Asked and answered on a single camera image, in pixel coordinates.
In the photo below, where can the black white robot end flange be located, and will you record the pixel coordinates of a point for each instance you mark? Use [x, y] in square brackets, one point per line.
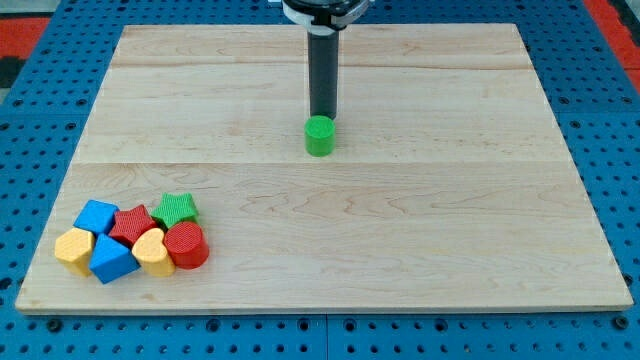
[331, 14]

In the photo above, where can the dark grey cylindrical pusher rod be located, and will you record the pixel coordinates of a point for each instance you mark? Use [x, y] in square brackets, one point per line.
[323, 66]

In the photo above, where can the green cylinder block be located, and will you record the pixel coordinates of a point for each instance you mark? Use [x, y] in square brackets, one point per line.
[319, 133]

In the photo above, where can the green star block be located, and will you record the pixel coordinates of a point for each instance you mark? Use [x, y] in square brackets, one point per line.
[174, 209]

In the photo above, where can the red star block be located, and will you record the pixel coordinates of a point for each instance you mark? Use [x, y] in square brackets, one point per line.
[130, 225]

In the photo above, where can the light wooden board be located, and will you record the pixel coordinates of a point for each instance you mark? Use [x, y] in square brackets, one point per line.
[450, 189]

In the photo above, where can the red cylinder block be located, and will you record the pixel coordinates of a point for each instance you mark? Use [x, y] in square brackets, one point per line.
[186, 245]

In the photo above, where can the yellow heart block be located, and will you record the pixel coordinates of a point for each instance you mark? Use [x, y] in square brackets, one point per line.
[152, 255]

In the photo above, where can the blue cube block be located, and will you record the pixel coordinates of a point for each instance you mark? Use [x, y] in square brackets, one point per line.
[96, 216]

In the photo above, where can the blue triangular prism block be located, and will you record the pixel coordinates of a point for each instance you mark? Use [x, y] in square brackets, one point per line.
[111, 260]

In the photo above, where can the yellow hexagon block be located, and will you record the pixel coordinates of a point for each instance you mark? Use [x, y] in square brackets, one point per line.
[74, 249]

